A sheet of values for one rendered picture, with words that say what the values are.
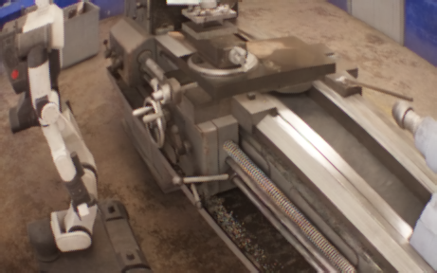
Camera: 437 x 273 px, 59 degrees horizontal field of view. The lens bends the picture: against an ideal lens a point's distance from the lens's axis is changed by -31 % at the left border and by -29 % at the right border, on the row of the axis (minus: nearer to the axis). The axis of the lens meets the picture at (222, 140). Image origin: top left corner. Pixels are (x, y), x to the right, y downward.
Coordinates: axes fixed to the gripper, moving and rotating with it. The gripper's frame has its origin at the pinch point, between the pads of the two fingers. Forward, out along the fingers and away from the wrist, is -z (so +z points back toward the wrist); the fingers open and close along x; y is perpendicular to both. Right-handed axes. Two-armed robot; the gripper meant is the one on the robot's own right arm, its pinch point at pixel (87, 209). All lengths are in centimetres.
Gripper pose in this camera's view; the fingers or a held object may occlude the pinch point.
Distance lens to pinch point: 187.0
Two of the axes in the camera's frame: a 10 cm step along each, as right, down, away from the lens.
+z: -2.1, -7.7, -6.0
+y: -3.7, -5.1, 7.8
